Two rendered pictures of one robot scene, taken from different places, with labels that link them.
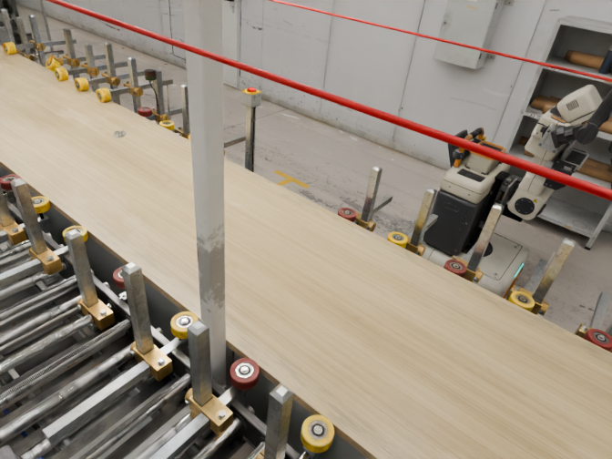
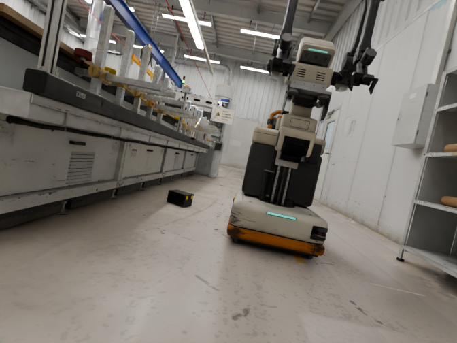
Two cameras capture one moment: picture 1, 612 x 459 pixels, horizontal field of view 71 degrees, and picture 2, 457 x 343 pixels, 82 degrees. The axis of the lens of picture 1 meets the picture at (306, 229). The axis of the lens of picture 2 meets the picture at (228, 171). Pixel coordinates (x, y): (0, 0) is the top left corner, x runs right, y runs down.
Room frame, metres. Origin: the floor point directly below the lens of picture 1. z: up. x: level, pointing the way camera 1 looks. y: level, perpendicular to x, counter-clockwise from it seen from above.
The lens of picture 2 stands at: (0.97, -2.55, 0.54)
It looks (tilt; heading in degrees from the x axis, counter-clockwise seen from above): 3 degrees down; 57
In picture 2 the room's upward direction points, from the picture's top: 12 degrees clockwise
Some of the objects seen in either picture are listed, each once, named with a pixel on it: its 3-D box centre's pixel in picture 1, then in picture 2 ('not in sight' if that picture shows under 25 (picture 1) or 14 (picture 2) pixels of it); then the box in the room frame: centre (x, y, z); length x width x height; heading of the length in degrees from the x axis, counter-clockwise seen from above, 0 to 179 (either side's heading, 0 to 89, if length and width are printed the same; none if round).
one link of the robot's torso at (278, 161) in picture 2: (522, 199); (300, 151); (2.32, -1.28, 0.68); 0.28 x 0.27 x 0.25; 145
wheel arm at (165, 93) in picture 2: (528, 288); (139, 88); (1.30, -0.90, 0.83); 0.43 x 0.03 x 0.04; 145
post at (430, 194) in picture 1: (416, 238); (151, 96); (1.50, -0.47, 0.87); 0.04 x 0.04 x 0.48; 55
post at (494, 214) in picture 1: (476, 256); (141, 82); (1.35, -0.68, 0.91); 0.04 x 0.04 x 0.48; 55
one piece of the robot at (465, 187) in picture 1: (473, 198); (282, 162); (2.42, -1.04, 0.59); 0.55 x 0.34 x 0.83; 145
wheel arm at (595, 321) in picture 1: (595, 325); (118, 79); (1.16, -1.10, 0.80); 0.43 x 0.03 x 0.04; 145
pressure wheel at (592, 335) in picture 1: (593, 348); (82, 61); (1.00, -0.99, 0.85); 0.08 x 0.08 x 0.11
